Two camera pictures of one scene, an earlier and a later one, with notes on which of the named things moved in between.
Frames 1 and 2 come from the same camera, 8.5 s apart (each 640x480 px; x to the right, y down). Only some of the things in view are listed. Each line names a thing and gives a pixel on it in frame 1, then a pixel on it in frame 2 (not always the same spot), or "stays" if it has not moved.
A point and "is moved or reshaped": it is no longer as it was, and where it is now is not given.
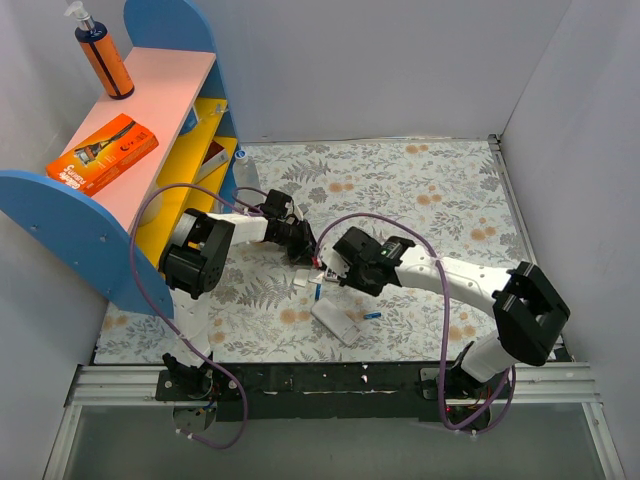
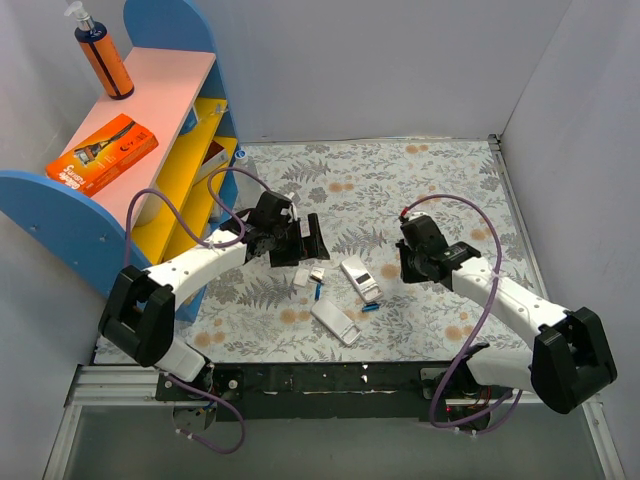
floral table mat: (263, 306) stays
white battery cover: (301, 276) stays
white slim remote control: (334, 269) is moved or reshaped
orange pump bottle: (97, 43) stays
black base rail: (311, 390) stays
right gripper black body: (347, 270) -> (406, 265)
